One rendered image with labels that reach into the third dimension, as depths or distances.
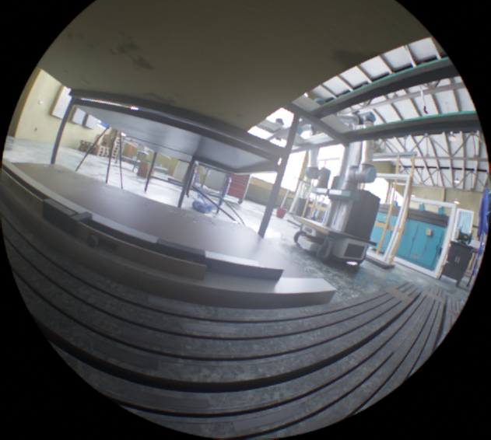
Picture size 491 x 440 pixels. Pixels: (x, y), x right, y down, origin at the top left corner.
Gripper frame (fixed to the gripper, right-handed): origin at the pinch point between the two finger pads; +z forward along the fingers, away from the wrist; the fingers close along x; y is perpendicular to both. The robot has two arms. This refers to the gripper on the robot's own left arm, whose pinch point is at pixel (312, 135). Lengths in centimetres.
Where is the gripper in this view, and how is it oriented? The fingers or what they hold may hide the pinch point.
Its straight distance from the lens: 126.8
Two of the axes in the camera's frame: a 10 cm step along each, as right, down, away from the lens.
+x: 9.1, 2.9, 2.9
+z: -3.0, 9.5, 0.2
